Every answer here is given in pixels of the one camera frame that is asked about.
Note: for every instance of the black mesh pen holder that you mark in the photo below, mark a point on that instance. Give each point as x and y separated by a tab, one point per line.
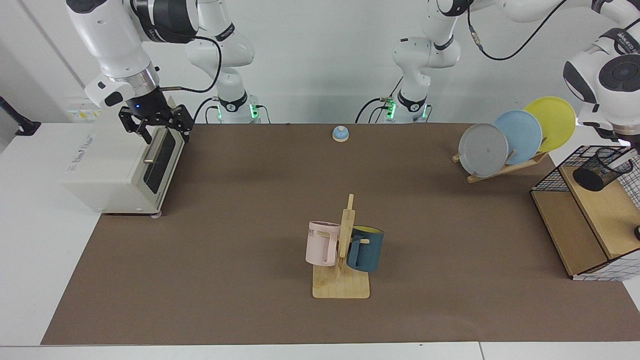
595	175

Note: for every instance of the pale toaster oven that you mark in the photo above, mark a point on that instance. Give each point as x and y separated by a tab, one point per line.
115	165

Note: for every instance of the white socket box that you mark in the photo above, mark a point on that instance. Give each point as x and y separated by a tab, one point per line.
80	112

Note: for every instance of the yellow plate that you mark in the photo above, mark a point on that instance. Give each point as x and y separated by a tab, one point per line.
555	120

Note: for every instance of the light blue plate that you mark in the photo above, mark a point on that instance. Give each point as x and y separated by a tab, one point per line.
522	132

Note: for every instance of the black clamp stand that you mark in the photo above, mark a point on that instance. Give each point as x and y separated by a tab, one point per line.
22	125

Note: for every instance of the brown table cloth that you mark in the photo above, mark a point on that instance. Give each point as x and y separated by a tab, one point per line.
240	250

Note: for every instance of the wooden plate rack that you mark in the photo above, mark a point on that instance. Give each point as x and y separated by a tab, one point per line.
500	171

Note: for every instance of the grey plate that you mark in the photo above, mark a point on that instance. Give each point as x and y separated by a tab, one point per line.
482	150

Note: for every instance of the small blue round bell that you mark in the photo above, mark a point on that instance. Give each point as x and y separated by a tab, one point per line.
340	133

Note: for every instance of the pink cup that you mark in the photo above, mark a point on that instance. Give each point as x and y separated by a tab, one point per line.
320	245

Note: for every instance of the dark teal cup yellow inside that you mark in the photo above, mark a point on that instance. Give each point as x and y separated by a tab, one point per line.
367	252

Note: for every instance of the wooden cup stand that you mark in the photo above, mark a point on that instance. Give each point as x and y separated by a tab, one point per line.
341	287

